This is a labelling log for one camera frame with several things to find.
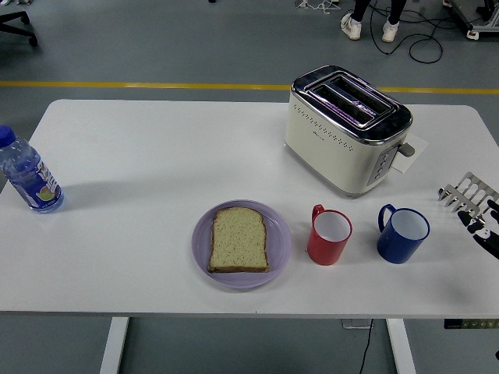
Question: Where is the white cable bundle on floor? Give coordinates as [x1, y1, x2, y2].
[294, 0, 340, 15]

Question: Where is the black cable on floor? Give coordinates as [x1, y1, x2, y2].
[368, 0, 469, 64]

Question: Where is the blue enamel mug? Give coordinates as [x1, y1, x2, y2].
[377, 203, 430, 264]

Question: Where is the cream and chrome toaster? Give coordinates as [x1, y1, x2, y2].
[284, 65, 416, 199]

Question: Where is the clear bottle with blue cap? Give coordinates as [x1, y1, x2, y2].
[0, 125, 65, 214]

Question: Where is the black cable under table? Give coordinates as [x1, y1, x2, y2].
[358, 318, 374, 374]

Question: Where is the purple round plate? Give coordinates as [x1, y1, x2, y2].
[191, 199, 292, 290]

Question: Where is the person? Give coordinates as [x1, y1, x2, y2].
[340, 0, 409, 43]

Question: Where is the white sneaker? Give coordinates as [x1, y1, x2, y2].
[381, 19, 400, 43]
[340, 12, 363, 41]

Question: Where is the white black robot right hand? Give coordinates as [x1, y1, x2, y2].
[458, 199, 499, 261]

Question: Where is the black office chair base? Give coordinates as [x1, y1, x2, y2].
[0, 10, 39, 48]

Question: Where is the white table leg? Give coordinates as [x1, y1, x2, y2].
[99, 317, 130, 374]
[386, 318, 417, 374]

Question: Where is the silver metal toast rack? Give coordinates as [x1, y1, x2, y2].
[437, 172, 499, 227]

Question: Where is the black table control panel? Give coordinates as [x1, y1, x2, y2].
[444, 319, 499, 330]

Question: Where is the slice of bread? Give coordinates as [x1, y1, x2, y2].
[207, 207, 271, 273]

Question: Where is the equipment cart with metal frame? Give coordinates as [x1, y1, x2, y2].
[443, 0, 499, 42]

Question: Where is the white paper sheet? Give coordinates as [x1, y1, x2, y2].
[391, 132, 429, 174]

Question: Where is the red enamel mug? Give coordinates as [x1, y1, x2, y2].
[306, 203, 353, 266]

